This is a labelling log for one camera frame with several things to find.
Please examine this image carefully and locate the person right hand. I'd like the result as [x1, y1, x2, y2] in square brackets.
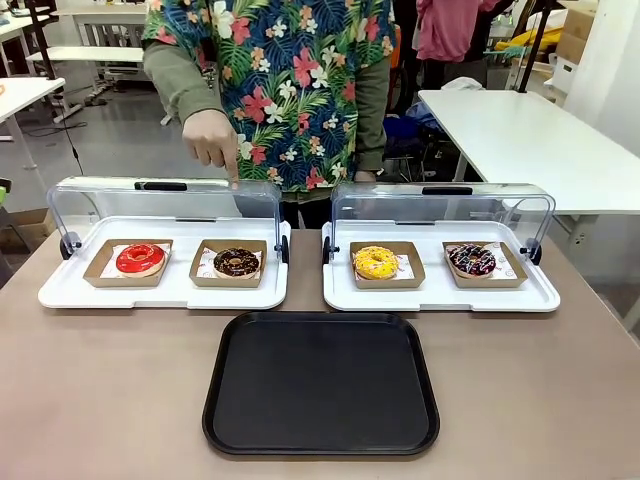
[181, 108, 241, 191]

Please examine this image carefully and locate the clear display case lid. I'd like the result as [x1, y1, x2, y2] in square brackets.
[331, 181, 551, 252]
[46, 175, 284, 252]

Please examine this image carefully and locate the person right forearm green sleeve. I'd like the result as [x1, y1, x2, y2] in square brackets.
[143, 40, 229, 125]

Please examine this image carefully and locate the person left forearm green sleeve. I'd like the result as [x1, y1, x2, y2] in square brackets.
[355, 53, 392, 174]

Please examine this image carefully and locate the yellow sprinkled donut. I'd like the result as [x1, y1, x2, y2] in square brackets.
[353, 244, 400, 281]

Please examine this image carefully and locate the brown cardboard food tray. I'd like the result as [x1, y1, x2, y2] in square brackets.
[82, 238, 175, 289]
[188, 238, 269, 290]
[442, 240, 530, 290]
[349, 240, 427, 291]

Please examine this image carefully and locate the dark purple drizzled donut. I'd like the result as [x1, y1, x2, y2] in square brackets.
[447, 242, 498, 280]

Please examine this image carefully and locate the chocolate sprinkled donut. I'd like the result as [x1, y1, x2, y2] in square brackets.
[212, 247, 261, 281]

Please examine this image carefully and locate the red glazed donut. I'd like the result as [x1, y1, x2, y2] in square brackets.
[115, 242, 166, 279]

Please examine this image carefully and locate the black serving tray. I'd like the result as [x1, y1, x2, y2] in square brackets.
[201, 310, 442, 457]

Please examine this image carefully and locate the person torso floral shirt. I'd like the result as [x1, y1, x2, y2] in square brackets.
[142, 0, 400, 194]

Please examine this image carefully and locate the long white desk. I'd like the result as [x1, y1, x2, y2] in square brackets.
[24, 45, 147, 65]

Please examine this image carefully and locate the white display case base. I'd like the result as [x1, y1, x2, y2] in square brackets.
[37, 215, 292, 312]
[322, 219, 562, 314]

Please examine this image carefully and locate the person in pink top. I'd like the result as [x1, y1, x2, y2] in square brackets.
[413, 0, 502, 64]

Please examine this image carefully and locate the large white table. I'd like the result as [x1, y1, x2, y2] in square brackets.
[416, 89, 640, 217]

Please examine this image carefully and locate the small white table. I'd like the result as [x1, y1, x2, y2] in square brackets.
[0, 76, 67, 169]

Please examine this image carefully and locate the black chair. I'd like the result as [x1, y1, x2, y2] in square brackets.
[28, 0, 60, 82]

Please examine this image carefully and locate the yellow cloth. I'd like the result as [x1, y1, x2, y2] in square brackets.
[495, 26, 562, 57]

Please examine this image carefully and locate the black pole stand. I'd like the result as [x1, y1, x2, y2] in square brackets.
[516, 0, 557, 95]

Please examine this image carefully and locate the cardboard box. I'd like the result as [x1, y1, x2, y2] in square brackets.
[553, 0, 599, 77]

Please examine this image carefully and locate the black floor cable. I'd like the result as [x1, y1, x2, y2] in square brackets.
[48, 98, 84, 177]

